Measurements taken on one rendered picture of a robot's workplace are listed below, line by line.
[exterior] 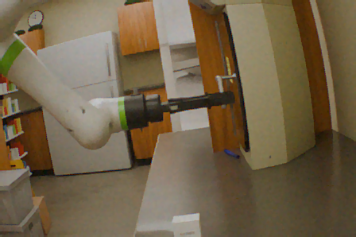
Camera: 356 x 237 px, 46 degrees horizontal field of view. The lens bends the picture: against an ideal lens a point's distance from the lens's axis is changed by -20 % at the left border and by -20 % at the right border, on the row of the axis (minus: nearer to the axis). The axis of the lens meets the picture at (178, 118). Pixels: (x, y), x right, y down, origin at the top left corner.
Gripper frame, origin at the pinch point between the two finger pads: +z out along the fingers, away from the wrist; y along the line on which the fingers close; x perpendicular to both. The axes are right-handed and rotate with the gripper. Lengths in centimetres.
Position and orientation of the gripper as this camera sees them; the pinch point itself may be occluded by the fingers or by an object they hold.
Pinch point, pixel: (222, 98)
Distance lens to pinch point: 139.7
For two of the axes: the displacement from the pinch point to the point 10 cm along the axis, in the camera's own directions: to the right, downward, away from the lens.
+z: 9.9, -1.5, -0.2
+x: 1.5, 9.8, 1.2
